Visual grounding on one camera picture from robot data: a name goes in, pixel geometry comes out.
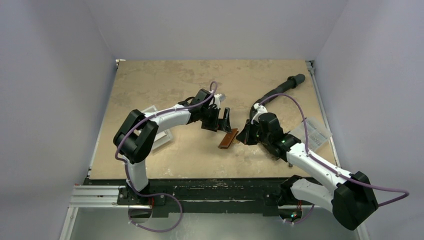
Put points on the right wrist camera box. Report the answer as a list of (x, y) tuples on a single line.
[(258, 110)]

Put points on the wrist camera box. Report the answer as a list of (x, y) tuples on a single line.
[(258, 110), (220, 97)]

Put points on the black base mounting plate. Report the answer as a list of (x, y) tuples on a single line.
[(265, 195)]

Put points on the clear plastic screw organizer box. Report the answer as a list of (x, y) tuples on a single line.
[(318, 135)]

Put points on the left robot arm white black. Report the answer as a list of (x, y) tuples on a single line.
[(136, 137)]

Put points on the aluminium rail at table edge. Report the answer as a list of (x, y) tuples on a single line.
[(311, 70)]

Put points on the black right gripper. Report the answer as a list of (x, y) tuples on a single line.
[(250, 136)]

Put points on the brown leather card holder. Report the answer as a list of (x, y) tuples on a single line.
[(228, 139)]

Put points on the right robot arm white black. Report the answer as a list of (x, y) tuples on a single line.
[(338, 191)]

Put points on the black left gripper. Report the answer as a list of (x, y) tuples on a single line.
[(223, 124)]

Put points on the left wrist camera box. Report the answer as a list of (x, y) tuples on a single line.
[(220, 97)]

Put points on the clear plastic bin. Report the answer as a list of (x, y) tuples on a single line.
[(161, 138)]

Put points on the aluminium front frame rail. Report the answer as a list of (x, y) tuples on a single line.
[(94, 196)]

